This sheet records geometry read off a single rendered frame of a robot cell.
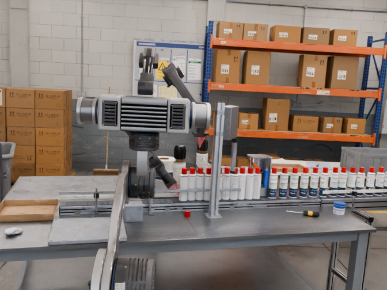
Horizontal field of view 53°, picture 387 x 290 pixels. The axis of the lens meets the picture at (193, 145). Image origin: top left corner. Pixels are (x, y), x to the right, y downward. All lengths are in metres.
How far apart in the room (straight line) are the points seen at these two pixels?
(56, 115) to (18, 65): 1.86
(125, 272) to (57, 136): 4.29
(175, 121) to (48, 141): 4.02
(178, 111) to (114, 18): 5.28
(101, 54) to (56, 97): 1.64
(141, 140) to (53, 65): 5.42
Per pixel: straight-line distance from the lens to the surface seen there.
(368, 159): 4.05
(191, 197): 2.41
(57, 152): 5.61
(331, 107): 7.33
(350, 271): 2.60
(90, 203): 2.35
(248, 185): 2.50
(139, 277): 1.40
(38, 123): 5.60
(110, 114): 1.72
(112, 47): 6.85
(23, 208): 2.47
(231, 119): 2.21
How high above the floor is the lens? 1.60
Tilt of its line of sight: 9 degrees down
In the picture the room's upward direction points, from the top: 3 degrees clockwise
